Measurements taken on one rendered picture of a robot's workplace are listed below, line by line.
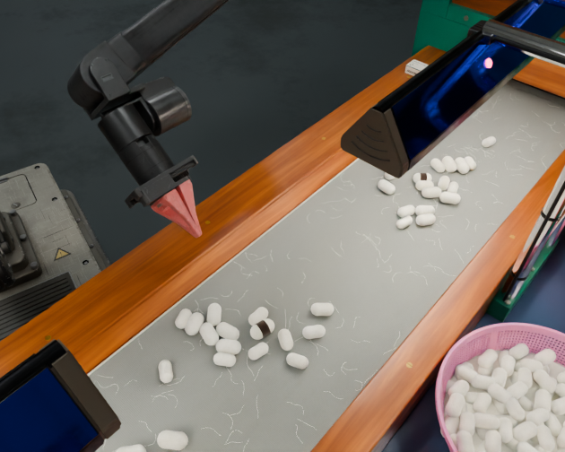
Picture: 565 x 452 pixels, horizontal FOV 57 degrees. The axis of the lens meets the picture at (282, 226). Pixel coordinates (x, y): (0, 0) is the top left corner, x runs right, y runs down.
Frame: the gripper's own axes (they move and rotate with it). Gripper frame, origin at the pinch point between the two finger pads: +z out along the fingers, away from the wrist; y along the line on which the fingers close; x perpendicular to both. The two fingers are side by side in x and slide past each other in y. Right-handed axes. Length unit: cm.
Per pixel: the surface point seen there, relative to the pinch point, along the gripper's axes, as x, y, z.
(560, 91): -9, 82, 19
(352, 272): -1.1, 17.8, 19.6
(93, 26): 218, 111, -126
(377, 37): 134, 213, -29
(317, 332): -4.8, 4.5, 21.6
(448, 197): -4.5, 42.0, 20.6
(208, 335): 1.9, -6.6, 13.2
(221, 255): 9.2, 5.1, 5.7
